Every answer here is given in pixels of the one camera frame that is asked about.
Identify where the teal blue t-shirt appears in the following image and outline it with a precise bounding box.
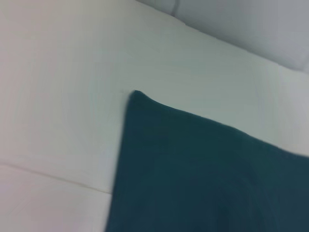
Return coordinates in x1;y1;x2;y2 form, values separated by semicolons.
105;90;309;232

